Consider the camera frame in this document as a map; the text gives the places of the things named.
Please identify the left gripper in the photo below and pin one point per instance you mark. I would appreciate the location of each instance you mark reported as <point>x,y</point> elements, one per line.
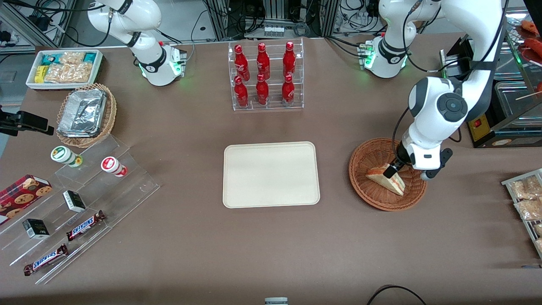
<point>398,161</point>

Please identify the triangular sandwich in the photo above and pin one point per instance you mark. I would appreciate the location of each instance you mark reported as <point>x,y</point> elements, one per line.
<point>391,183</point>

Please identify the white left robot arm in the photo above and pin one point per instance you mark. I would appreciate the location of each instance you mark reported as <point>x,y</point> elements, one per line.
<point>436,97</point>

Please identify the brown round wicker basket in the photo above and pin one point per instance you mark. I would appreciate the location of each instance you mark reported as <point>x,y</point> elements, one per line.
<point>364,150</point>

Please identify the cream plastic tray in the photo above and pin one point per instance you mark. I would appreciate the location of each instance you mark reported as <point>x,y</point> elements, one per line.
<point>271,174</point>

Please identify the light oval wicker basket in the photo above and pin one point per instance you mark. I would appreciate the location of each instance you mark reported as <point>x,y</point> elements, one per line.
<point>111,114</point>

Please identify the black food warmer yellow panel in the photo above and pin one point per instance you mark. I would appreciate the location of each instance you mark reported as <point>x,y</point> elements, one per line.
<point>499,138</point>

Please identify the black silver box device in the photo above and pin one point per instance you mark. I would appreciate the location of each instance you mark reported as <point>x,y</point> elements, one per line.
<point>453,59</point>

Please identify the red cola bottle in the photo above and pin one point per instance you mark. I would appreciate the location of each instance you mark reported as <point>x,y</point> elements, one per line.
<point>241,94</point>
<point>288,92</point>
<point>262,92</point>
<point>289,60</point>
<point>241,63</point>
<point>263,62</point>

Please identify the clear acrylic bottle rack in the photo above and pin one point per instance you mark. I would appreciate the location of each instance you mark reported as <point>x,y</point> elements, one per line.
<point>273,103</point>

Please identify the steel warmer pan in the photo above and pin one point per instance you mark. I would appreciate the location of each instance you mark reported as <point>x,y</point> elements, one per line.
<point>514,110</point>
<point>510,67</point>

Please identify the clear bag of crackers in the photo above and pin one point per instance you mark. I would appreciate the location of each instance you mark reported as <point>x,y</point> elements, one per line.
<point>529,209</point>
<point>538,228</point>
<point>539,245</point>
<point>527,187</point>

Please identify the wooden skewer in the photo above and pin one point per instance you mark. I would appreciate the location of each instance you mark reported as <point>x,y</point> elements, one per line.
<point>527,96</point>

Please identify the grey box at table edge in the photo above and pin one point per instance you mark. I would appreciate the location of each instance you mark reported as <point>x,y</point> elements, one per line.
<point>276,301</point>

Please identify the clear acrylic stepped display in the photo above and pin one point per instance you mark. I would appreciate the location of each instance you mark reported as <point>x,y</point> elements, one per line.
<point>123,199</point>

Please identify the red lid snack cup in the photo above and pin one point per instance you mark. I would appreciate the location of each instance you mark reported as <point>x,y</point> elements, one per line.
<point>111,165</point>

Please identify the brown Snickers bar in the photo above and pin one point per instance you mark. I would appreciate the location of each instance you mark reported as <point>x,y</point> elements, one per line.
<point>84,225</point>
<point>45,259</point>

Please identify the silver foil container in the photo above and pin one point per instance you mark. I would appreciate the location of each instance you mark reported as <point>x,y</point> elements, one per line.
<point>82,112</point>

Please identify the small black carton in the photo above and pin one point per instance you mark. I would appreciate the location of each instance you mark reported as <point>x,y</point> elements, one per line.
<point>36,228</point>
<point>74,201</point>

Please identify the teal snack packet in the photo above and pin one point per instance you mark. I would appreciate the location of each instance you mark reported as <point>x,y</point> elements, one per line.
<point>51,59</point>
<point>89,57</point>

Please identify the green lid snack cup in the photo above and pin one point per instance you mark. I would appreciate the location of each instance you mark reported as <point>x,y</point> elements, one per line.
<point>62,155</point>

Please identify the large clear cracker bag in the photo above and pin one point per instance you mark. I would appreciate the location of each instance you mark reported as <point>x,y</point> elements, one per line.
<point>70,73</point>

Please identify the small clear cracker bag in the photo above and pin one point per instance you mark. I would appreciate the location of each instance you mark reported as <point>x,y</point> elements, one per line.
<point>73,57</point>

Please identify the yellow snack packet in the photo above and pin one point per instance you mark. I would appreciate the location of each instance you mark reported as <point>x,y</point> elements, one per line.
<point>40,74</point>

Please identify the black clamp mounted device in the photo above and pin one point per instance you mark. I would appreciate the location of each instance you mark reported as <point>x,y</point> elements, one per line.
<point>29,122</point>

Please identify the red chocolate cookie box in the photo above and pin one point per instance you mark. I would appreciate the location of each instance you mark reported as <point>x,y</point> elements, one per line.
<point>21,195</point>

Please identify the white rectangular snack bin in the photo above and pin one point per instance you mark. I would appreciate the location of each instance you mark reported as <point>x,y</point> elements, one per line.
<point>30,82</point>

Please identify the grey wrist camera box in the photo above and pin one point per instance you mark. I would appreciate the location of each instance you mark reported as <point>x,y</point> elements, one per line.
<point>445,156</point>

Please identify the aluminium profile frame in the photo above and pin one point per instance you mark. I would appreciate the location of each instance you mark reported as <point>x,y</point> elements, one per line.
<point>271,10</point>

